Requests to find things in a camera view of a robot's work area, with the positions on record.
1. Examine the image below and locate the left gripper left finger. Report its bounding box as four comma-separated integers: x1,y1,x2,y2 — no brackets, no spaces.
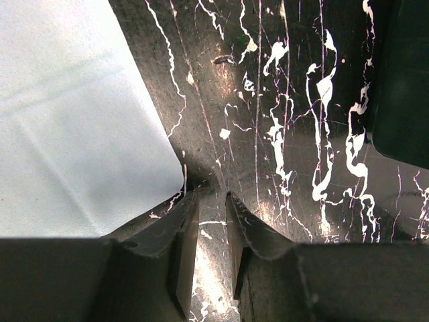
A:
1,192,199,321

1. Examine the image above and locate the light blue cloth upper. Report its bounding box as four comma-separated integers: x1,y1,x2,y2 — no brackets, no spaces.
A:
1,1,184,237

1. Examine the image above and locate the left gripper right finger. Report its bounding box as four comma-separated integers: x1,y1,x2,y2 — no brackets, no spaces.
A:
225,192,428,321

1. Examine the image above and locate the dark green glasses case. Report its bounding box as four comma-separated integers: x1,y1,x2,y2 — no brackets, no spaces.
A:
370,1,428,168

